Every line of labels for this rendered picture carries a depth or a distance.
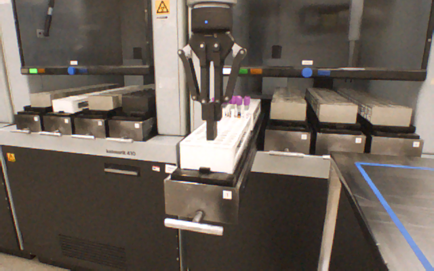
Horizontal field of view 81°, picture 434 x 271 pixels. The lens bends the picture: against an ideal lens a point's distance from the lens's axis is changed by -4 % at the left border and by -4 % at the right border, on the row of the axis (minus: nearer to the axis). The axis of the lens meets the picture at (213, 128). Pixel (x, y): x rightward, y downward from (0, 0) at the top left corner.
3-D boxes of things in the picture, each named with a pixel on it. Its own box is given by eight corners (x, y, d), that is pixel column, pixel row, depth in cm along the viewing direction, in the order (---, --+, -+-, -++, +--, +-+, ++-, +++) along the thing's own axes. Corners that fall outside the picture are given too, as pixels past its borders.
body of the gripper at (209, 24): (239, 11, 49) (238, 61, 51) (195, 13, 51) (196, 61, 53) (231, 3, 42) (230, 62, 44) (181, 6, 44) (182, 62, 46)
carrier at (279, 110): (305, 120, 87) (306, 103, 85) (305, 122, 85) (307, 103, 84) (269, 118, 90) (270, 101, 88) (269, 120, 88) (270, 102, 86)
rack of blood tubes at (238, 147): (216, 133, 78) (216, 113, 77) (250, 136, 76) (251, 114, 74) (179, 175, 50) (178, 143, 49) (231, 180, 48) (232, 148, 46)
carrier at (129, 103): (151, 112, 100) (150, 97, 99) (149, 114, 98) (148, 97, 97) (125, 111, 103) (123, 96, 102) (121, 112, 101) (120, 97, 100)
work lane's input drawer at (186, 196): (232, 127, 113) (232, 106, 111) (264, 129, 110) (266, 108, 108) (154, 228, 45) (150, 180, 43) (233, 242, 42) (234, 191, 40)
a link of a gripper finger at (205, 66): (206, 42, 46) (199, 42, 46) (205, 105, 49) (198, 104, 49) (211, 43, 50) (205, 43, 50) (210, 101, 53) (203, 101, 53)
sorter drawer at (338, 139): (300, 113, 144) (302, 96, 141) (327, 114, 140) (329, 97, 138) (315, 161, 75) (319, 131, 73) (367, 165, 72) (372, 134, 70)
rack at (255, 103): (235, 113, 108) (235, 98, 106) (260, 114, 105) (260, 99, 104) (218, 132, 80) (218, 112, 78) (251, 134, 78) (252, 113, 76)
